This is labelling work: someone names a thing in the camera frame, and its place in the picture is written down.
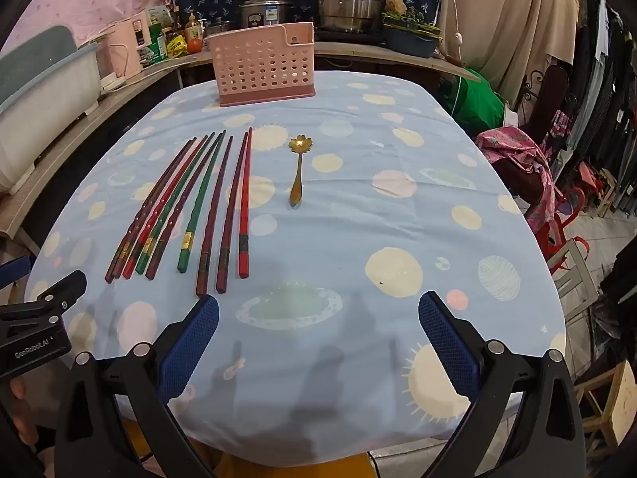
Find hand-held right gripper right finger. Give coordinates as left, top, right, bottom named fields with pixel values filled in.
left=417, top=290, right=587, bottom=478

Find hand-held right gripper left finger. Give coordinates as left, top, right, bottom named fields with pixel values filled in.
left=55, top=295, right=220, bottom=478

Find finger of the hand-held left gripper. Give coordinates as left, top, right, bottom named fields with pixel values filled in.
left=0, top=270, right=88, bottom=327
left=0, top=256, right=29, bottom=290

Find pink perforated utensil basket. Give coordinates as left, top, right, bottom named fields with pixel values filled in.
left=205, top=22, right=317, bottom=108

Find person's left hand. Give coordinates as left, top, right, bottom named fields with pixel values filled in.
left=7, top=376, right=58, bottom=459

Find row of wooden chopsticks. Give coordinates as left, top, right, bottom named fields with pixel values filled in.
left=104, top=129, right=250, bottom=296

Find blue planet print tablecloth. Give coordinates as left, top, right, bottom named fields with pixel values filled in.
left=25, top=71, right=568, bottom=464

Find white plastic stool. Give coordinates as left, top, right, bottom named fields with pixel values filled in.
left=547, top=239, right=599, bottom=320

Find white bin with blue lid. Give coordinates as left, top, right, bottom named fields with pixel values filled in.
left=0, top=25, right=103, bottom=195

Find wooden side shelf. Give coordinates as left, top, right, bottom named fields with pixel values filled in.
left=0, top=52, right=215, bottom=246

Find red plastic stool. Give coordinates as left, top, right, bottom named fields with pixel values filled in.
left=537, top=184, right=591, bottom=261

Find wooden stool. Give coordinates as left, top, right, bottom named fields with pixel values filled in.
left=572, top=358, right=637, bottom=451

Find gold flower-shaped spoon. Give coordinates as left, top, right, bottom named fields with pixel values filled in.
left=289, top=134, right=312, bottom=208

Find pink floral garment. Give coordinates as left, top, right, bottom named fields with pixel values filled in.
left=475, top=127, right=564, bottom=233

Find green plastic bag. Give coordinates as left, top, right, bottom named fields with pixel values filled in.
left=438, top=67, right=506, bottom=133

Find pink electric kettle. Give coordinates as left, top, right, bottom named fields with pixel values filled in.
left=106, top=10, right=151, bottom=78

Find dark wooden chair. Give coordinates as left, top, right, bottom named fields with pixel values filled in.
left=518, top=65, right=574, bottom=205

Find blue plastic basin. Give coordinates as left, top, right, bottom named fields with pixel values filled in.
left=382, top=25, right=443, bottom=59

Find rack of hanging clothes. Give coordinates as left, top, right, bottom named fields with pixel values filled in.
left=567, top=0, right=637, bottom=220

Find wooden kitchen counter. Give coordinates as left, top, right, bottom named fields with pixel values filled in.
left=100, top=40, right=481, bottom=91

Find yellow plastic basin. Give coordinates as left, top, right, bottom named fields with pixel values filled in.
left=382, top=14, right=443, bottom=37

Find black induction cooktop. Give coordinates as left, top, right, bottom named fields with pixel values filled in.
left=316, top=29, right=386, bottom=45

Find leafy green vegetables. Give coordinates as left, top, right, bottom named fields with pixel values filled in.
left=385, top=6, right=440, bottom=28

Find beige curtain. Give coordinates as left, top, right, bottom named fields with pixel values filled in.
left=438, top=0, right=584, bottom=83

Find steel rice cooker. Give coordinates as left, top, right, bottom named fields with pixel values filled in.
left=239, top=0, right=295, bottom=31

